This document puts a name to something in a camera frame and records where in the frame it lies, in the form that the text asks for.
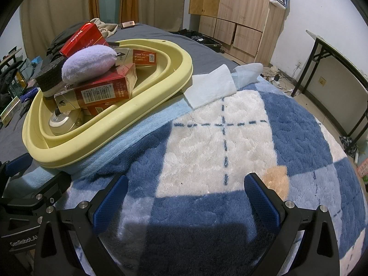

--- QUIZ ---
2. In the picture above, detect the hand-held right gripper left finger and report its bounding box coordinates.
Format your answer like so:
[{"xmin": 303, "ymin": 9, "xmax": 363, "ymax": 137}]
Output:
[{"xmin": 34, "ymin": 174, "xmax": 129, "ymax": 276}]

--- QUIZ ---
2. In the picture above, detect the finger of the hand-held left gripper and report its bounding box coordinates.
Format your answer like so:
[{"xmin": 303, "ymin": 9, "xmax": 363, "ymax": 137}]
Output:
[
  {"xmin": 0, "ymin": 153, "xmax": 32, "ymax": 179},
  {"xmin": 7, "ymin": 173, "xmax": 72, "ymax": 209}
]

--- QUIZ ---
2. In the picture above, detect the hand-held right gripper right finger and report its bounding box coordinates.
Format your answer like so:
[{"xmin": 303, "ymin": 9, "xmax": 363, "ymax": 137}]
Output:
[{"xmin": 244, "ymin": 172, "xmax": 341, "ymax": 276}]

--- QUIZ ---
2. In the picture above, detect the cream case black heart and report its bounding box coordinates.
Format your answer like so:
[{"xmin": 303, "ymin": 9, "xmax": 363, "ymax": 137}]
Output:
[{"xmin": 48, "ymin": 108, "xmax": 84, "ymax": 136}]

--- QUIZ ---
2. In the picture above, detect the yellow plastic basin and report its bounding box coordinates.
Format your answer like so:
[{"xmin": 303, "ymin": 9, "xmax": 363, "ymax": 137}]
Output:
[{"xmin": 22, "ymin": 38, "xmax": 193, "ymax": 169}]

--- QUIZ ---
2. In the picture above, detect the black foam puck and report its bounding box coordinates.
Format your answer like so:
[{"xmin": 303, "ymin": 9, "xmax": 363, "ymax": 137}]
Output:
[{"xmin": 35, "ymin": 57, "xmax": 69, "ymax": 98}]

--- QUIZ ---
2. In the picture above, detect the purple plush pouch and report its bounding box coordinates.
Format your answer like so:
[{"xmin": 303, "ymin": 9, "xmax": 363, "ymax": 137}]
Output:
[{"xmin": 62, "ymin": 45, "xmax": 117, "ymax": 81}]

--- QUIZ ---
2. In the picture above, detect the red box white lettering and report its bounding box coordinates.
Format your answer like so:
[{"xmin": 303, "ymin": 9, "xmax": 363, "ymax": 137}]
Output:
[{"xmin": 60, "ymin": 21, "xmax": 110, "ymax": 58}]

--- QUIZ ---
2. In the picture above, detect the slim red box clear window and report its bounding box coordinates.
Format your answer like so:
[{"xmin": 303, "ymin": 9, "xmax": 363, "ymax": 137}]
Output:
[{"xmin": 115, "ymin": 47, "xmax": 157, "ymax": 68}]

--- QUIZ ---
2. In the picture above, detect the yellow and white box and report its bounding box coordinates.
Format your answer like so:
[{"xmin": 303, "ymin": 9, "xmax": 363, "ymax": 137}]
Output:
[{"xmin": 0, "ymin": 97, "xmax": 22, "ymax": 127}]

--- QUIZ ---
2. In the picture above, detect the blue checked fleece blanket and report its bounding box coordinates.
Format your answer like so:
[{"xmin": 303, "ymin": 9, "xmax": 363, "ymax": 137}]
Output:
[{"xmin": 29, "ymin": 89, "xmax": 365, "ymax": 276}]

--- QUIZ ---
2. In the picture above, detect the dark green box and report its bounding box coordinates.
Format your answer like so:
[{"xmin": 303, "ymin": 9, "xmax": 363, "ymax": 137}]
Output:
[{"xmin": 11, "ymin": 69, "xmax": 29, "ymax": 92}]

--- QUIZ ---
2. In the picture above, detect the dark backpack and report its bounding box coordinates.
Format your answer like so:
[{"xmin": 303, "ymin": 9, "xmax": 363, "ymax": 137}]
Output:
[{"xmin": 0, "ymin": 60, "xmax": 18, "ymax": 95}]

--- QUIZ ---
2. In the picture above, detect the checked cloth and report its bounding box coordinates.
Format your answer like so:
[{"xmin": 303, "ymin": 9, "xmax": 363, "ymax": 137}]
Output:
[{"xmin": 341, "ymin": 136, "xmax": 358, "ymax": 157}]

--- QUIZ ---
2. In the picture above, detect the pink plastic bag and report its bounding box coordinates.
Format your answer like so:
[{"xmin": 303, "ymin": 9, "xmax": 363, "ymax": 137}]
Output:
[{"xmin": 356, "ymin": 161, "xmax": 368, "ymax": 181}]

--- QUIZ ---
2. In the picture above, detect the small side table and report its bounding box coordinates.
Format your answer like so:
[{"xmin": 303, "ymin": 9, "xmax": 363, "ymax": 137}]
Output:
[{"xmin": 0, "ymin": 47, "xmax": 22, "ymax": 64}]

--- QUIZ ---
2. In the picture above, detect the dark clothing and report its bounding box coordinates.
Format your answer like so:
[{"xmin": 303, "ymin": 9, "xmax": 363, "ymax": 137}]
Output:
[{"xmin": 47, "ymin": 24, "xmax": 84, "ymax": 55}]

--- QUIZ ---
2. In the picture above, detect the white folded towel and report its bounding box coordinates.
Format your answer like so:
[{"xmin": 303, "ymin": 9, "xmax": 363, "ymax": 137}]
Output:
[{"xmin": 183, "ymin": 64, "xmax": 237, "ymax": 110}]

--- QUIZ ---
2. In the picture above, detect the light blue folded towel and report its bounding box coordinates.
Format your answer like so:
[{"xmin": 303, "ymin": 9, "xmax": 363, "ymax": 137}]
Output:
[{"xmin": 232, "ymin": 62, "xmax": 264, "ymax": 89}]

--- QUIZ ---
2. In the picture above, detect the beige curtain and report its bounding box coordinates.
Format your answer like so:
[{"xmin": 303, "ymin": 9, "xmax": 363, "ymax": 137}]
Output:
[{"xmin": 19, "ymin": 0, "xmax": 184, "ymax": 35}]

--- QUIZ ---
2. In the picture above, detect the beige clothing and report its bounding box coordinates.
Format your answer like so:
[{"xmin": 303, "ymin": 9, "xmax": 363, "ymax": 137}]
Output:
[{"xmin": 89, "ymin": 17, "xmax": 118, "ymax": 39}]

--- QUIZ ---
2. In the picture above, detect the grey bed sheet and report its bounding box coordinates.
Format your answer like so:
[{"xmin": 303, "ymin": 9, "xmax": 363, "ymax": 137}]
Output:
[{"xmin": 0, "ymin": 22, "xmax": 239, "ymax": 138}]

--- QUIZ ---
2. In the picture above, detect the black folding table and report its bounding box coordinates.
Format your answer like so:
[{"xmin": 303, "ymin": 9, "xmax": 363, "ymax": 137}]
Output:
[{"xmin": 290, "ymin": 29, "xmax": 368, "ymax": 154}]

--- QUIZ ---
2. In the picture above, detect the open black suitcase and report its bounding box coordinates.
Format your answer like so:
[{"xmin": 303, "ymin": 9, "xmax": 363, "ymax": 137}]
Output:
[{"xmin": 170, "ymin": 28, "xmax": 223, "ymax": 53}]

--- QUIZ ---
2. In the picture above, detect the wooden wardrobe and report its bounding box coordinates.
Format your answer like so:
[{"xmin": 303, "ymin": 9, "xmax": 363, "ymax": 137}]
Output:
[{"xmin": 188, "ymin": 0, "xmax": 288, "ymax": 66}]

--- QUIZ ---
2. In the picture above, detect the blue textured handle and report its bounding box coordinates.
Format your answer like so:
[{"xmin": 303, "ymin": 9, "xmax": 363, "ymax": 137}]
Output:
[{"xmin": 21, "ymin": 88, "xmax": 38, "ymax": 102}]

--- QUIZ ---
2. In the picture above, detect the white power strip with cables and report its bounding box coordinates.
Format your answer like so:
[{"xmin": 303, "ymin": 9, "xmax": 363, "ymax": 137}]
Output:
[{"xmin": 260, "ymin": 66, "xmax": 299, "ymax": 89}]

